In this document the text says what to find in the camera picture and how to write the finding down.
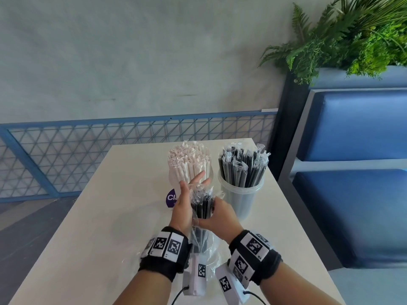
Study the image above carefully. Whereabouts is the person's left hand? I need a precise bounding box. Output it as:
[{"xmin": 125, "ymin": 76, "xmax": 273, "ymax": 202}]
[{"xmin": 167, "ymin": 170, "xmax": 212, "ymax": 236}]

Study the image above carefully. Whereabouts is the person's right hand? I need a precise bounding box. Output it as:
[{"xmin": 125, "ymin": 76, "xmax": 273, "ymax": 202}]
[{"xmin": 192, "ymin": 197, "xmax": 245, "ymax": 246}]

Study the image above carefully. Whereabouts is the pack of black straws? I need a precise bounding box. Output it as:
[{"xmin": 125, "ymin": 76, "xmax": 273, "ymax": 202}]
[{"xmin": 122, "ymin": 184, "xmax": 225, "ymax": 296}]

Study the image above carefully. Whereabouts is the clear plastic cup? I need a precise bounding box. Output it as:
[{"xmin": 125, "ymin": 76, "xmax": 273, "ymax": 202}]
[
  {"xmin": 167, "ymin": 165, "xmax": 214, "ymax": 207},
  {"xmin": 217, "ymin": 169, "xmax": 265, "ymax": 218}
]

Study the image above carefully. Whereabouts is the bundle of white paper straws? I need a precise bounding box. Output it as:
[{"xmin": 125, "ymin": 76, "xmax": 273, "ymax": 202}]
[{"xmin": 167, "ymin": 141, "xmax": 213, "ymax": 188}]

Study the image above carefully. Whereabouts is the person's left forearm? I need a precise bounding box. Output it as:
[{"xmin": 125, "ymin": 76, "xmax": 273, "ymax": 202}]
[{"xmin": 113, "ymin": 269, "xmax": 174, "ymax": 305}]

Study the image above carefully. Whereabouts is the round purple sticker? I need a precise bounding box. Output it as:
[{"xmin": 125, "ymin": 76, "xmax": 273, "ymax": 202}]
[{"xmin": 166, "ymin": 188, "xmax": 180, "ymax": 208}]

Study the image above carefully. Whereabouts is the black left wristband with markers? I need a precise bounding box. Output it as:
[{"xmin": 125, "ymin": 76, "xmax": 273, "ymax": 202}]
[{"xmin": 138, "ymin": 227, "xmax": 193, "ymax": 282}]

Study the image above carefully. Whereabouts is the black wristband with markers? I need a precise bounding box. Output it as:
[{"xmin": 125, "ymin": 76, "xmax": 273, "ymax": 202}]
[
  {"xmin": 138, "ymin": 227, "xmax": 193, "ymax": 282},
  {"xmin": 228, "ymin": 230, "xmax": 283, "ymax": 287}
]

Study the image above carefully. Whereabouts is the black right wristband with markers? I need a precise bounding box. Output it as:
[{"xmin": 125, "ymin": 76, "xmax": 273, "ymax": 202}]
[{"xmin": 228, "ymin": 230, "xmax": 283, "ymax": 287}]

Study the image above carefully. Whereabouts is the beige table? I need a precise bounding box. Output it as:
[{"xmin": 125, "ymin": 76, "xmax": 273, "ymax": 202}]
[{"xmin": 9, "ymin": 139, "xmax": 346, "ymax": 305}]

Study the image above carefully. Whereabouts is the black pillar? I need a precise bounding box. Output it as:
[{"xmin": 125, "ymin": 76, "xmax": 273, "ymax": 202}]
[{"xmin": 268, "ymin": 71, "xmax": 311, "ymax": 181}]

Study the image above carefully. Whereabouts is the blue mesh fence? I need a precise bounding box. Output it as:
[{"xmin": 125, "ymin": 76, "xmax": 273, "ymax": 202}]
[{"xmin": 0, "ymin": 109, "xmax": 279, "ymax": 204}]

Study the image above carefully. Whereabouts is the blue cushioned bench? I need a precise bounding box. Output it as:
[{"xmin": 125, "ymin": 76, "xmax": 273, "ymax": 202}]
[{"xmin": 278, "ymin": 88, "xmax": 407, "ymax": 270}]

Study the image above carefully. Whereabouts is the pale planter box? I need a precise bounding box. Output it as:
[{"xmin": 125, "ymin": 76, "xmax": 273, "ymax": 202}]
[{"xmin": 313, "ymin": 65, "xmax": 407, "ymax": 90}]

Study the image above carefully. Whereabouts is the green fern plant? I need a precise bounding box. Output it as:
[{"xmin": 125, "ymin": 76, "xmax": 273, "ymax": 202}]
[{"xmin": 259, "ymin": 0, "xmax": 407, "ymax": 85}]

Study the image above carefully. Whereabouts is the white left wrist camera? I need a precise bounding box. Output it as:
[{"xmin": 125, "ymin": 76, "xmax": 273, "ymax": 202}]
[{"xmin": 181, "ymin": 253, "xmax": 208, "ymax": 297}]

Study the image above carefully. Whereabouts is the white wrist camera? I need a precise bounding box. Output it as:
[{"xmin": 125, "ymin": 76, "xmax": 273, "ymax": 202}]
[
  {"xmin": 215, "ymin": 263, "xmax": 250, "ymax": 305},
  {"xmin": 181, "ymin": 253, "xmax": 208, "ymax": 297}
]

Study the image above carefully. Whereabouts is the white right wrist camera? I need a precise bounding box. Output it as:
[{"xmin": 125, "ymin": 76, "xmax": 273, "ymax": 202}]
[{"xmin": 215, "ymin": 263, "xmax": 250, "ymax": 305}]

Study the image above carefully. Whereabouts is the black right camera cable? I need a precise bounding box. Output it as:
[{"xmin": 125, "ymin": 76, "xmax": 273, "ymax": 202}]
[{"xmin": 243, "ymin": 290, "xmax": 268, "ymax": 305}]

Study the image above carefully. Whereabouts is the black camera cable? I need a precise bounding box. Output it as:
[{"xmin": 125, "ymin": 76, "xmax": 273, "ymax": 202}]
[
  {"xmin": 171, "ymin": 284, "xmax": 191, "ymax": 305},
  {"xmin": 243, "ymin": 290, "xmax": 268, "ymax": 305}
]

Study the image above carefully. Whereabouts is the black left camera cable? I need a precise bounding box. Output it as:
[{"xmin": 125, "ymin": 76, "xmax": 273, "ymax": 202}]
[{"xmin": 171, "ymin": 284, "xmax": 191, "ymax": 305}]

